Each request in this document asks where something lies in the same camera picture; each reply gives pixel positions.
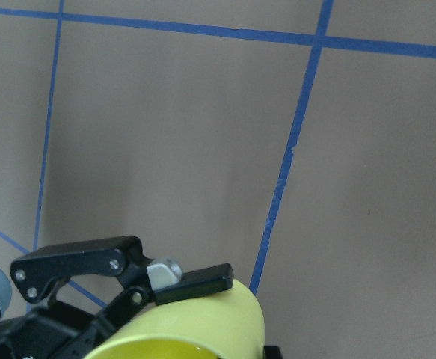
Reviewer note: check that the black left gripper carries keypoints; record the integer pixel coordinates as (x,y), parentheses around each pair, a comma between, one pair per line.
(59,330)

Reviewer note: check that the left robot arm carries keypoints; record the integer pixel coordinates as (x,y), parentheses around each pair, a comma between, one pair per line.
(160,312)

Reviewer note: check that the yellow plastic cup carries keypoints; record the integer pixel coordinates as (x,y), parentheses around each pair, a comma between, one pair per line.
(229,324)

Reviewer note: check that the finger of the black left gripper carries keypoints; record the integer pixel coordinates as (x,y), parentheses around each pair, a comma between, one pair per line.
(272,352)

